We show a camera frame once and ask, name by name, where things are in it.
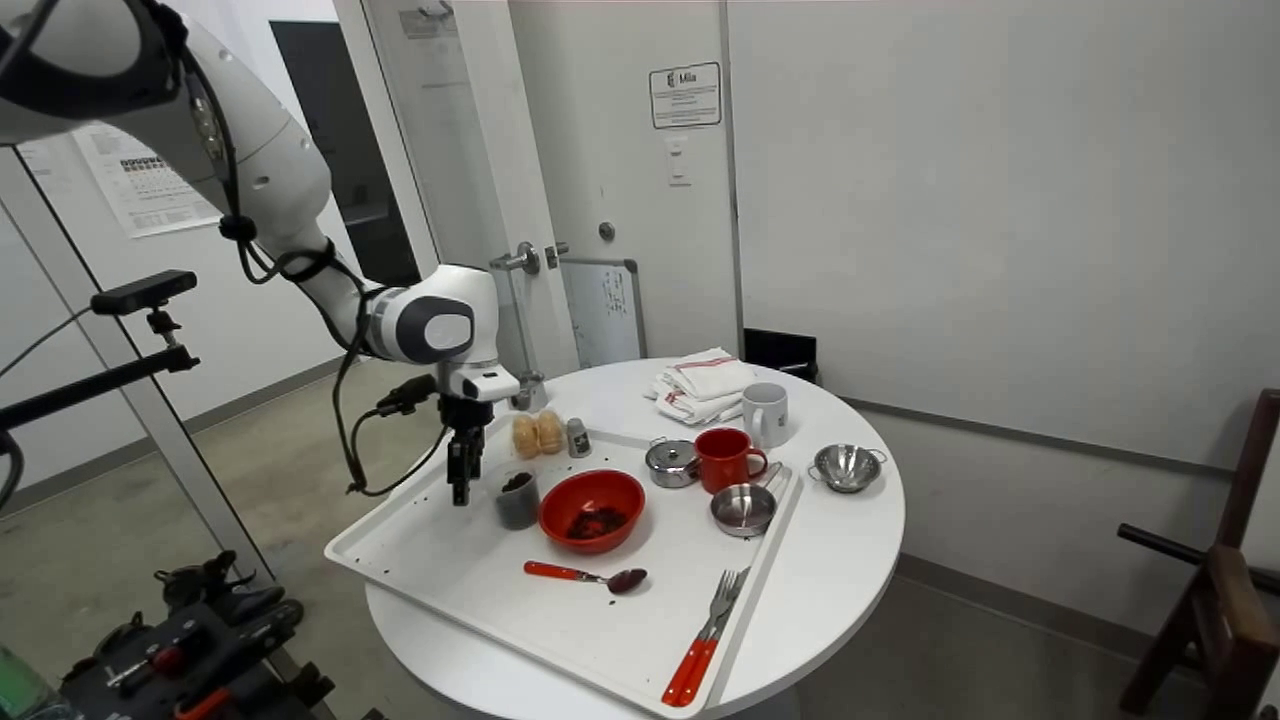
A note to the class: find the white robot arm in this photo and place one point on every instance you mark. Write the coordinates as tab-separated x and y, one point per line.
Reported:
141	68

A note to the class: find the orange handled spoon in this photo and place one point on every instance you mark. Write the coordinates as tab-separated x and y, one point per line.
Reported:
618	583

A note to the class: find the black box behind table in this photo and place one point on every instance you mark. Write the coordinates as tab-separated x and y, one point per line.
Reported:
783	350

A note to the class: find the orange handled fork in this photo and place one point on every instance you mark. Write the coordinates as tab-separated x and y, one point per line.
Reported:
690	675

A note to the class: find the folded white cloth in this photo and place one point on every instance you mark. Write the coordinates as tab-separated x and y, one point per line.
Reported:
703	391

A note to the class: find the white mug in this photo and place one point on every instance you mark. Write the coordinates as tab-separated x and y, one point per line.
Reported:
765	413

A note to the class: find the paper sign on wall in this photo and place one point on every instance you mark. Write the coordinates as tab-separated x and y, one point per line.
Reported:
686	98

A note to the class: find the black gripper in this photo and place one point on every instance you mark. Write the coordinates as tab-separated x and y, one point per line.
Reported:
465	419

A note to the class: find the packaged bread rolls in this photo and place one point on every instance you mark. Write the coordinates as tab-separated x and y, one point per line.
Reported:
538	435

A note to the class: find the white round table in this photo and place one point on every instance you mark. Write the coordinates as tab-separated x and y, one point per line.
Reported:
828	577

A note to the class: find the wooden chair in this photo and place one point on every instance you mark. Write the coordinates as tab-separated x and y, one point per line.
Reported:
1222	625

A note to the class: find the white plastic tray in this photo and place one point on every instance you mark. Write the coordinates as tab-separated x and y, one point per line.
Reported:
653	622

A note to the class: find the steel lid with knob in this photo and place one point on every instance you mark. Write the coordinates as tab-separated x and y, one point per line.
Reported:
668	460

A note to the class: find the small steel bowl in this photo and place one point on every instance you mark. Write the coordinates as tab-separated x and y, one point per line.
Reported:
742	510

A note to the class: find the black tool cart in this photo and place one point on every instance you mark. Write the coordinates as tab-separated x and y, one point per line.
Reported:
210	658

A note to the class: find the red mug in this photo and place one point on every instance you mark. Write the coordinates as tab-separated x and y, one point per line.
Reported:
726	456

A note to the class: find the small grey shaker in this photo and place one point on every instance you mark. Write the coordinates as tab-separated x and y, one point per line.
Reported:
576	436

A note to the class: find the steel bowl on table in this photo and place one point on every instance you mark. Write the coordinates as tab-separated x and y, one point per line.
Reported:
847	464

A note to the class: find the black camera on stand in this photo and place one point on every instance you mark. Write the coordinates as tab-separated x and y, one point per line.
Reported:
141	293

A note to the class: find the door handle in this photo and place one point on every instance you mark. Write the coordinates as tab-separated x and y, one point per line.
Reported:
524	256

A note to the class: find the red bowl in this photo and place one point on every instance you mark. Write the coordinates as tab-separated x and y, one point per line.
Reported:
593	513

